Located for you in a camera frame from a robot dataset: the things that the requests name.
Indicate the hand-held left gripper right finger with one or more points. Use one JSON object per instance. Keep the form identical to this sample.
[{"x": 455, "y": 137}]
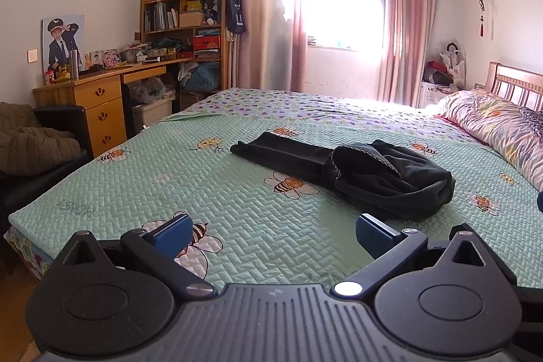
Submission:
[{"x": 373, "y": 237}]

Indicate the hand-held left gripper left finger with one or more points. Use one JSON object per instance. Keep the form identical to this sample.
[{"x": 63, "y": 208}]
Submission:
[{"x": 172, "y": 237}]

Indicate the black pants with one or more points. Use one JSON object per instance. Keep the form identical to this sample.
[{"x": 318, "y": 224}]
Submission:
[{"x": 382, "y": 184}]

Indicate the green quilted bee bedspread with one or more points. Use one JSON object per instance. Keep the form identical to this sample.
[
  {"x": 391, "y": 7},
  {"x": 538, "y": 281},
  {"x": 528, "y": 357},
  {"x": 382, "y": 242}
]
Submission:
[{"x": 169, "y": 175}]

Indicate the white storage bin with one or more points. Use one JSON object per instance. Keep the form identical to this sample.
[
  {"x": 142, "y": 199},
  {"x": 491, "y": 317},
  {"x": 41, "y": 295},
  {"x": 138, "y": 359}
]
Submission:
[{"x": 152, "y": 114}]

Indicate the clear plastic bag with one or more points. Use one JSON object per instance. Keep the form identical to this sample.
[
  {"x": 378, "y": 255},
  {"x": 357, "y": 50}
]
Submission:
[{"x": 146, "y": 88}]

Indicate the blue cartoon blanket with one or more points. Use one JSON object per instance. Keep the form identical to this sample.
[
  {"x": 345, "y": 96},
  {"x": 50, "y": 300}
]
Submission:
[{"x": 21, "y": 249}]

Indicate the white box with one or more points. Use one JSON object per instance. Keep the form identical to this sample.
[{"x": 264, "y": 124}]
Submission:
[{"x": 430, "y": 95}]

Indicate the wooden desk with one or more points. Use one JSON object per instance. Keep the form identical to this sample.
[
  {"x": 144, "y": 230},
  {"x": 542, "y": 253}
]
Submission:
[{"x": 102, "y": 90}]

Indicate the black armchair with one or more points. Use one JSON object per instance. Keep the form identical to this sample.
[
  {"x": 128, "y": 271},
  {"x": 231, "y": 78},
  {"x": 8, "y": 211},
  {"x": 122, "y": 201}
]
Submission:
[{"x": 59, "y": 118}]

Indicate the blue fabric bag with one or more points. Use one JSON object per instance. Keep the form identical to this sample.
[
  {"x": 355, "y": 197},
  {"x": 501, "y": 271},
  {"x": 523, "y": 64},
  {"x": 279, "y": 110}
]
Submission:
[{"x": 205, "y": 75}]

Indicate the floral satin quilt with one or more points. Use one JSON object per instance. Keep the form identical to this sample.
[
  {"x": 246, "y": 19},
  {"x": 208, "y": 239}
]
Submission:
[{"x": 496, "y": 124}]

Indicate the small framed photos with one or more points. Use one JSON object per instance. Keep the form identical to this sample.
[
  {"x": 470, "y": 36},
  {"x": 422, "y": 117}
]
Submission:
[{"x": 106, "y": 58}]

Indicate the white plastic bags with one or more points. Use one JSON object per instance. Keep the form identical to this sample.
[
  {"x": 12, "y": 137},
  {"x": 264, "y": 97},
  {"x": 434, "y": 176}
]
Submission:
[{"x": 454, "y": 63}]

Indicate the red box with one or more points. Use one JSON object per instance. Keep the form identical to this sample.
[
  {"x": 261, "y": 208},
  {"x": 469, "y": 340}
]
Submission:
[{"x": 207, "y": 43}]

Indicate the dark patterned pillow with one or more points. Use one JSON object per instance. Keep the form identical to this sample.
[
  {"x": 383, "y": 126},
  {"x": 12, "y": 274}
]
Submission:
[{"x": 532, "y": 120}]

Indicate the steel thermos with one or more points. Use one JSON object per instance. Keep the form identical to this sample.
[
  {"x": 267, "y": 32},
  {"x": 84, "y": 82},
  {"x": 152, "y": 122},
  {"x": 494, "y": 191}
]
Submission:
[{"x": 74, "y": 65}]

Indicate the wooden headboard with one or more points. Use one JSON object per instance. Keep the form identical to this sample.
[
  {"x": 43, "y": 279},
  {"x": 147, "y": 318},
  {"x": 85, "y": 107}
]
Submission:
[{"x": 513, "y": 80}]

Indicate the cardboard box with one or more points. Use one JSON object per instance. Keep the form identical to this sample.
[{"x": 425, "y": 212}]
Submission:
[{"x": 192, "y": 19}]

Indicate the child pilot poster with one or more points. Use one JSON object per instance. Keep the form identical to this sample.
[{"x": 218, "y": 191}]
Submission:
[{"x": 59, "y": 44}]

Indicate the navy tote bag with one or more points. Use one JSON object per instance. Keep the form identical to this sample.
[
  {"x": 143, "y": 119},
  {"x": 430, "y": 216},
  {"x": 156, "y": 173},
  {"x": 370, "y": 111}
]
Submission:
[{"x": 235, "y": 12}]

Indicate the pink curtain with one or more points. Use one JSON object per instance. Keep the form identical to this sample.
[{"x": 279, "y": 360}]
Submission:
[
  {"x": 263, "y": 5},
  {"x": 407, "y": 5}
]

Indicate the wall light switch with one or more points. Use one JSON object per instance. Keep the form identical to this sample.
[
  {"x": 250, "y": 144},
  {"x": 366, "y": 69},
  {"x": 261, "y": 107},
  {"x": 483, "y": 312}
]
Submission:
[{"x": 32, "y": 56}]

